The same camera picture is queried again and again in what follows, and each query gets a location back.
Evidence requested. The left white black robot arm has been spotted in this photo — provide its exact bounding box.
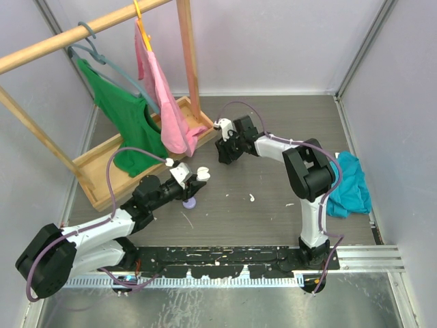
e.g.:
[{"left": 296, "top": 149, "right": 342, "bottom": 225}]
[{"left": 15, "top": 173, "right": 210, "bottom": 302}]

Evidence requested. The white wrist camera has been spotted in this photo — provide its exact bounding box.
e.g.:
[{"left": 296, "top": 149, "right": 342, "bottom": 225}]
[
  {"left": 213, "top": 118, "right": 235, "bottom": 142},
  {"left": 169, "top": 163, "right": 193, "bottom": 189}
]

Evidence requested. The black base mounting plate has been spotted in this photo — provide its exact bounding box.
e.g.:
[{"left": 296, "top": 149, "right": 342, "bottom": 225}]
[{"left": 133, "top": 246, "right": 339, "bottom": 279}]

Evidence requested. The green shirt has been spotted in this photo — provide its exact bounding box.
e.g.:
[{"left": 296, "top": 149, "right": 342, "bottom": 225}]
[{"left": 76, "top": 59, "right": 168, "bottom": 158}]

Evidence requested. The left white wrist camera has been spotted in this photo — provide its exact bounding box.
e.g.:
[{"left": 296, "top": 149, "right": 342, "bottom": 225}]
[{"left": 169, "top": 163, "right": 193, "bottom": 189}]

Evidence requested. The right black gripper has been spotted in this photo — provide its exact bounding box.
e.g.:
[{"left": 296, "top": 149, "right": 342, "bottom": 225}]
[{"left": 214, "top": 130, "right": 244, "bottom": 165}]

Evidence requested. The white slotted cable duct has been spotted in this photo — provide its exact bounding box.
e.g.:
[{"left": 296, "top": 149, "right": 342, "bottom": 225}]
[{"left": 64, "top": 271, "right": 305, "bottom": 288}]

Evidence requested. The yellow hanger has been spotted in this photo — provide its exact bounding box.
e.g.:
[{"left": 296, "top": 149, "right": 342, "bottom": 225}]
[{"left": 133, "top": 0, "right": 152, "bottom": 51}]

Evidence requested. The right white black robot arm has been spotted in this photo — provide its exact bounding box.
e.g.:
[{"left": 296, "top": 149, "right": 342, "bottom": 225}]
[{"left": 214, "top": 115, "right": 335, "bottom": 269}]

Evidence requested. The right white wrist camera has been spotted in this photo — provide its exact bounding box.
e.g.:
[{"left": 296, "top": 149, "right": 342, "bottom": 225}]
[{"left": 213, "top": 118, "right": 235, "bottom": 142}]

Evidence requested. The teal cloth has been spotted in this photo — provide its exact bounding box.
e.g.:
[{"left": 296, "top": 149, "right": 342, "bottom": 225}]
[{"left": 326, "top": 152, "right": 372, "bottom": 218}]

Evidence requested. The white round charging case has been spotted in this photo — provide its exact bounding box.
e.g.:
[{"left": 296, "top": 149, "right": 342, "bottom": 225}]
[{"left": 196, "top": 166, "right": 211, "bottom": 182}]

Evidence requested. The pink cloth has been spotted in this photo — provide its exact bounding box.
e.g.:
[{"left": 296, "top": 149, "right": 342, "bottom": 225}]
[{"left": 135, "top": 23, "right": 207, "bottom": 156}]

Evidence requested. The blue-grey hanger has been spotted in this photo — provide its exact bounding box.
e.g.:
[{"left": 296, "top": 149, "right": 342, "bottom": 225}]
[{"left": 66, "top": 37, "right": 160, "bottom": 114}]

